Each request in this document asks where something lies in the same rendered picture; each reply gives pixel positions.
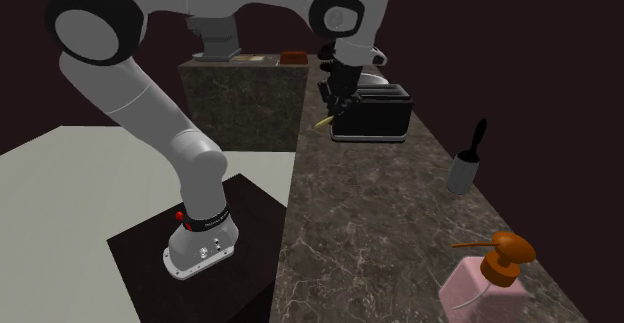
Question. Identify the dark marble counter block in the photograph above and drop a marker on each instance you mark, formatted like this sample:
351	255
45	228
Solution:
244	107

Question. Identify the yellow pointed object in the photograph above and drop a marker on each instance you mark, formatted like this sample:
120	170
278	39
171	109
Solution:
323	123

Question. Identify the black toaster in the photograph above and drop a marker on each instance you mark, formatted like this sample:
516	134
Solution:
373	115

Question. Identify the pink soap dispenser orange pump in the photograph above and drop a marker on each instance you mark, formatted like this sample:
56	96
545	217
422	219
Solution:
480	292

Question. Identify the dark robot stand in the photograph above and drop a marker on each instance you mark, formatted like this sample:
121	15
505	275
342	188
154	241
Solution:
229	292

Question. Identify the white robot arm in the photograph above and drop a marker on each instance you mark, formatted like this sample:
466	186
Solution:
146	102

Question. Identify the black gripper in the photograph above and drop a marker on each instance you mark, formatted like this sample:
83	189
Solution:
342	79

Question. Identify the grey metal bowl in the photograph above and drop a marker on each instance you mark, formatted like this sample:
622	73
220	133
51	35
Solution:
374	79

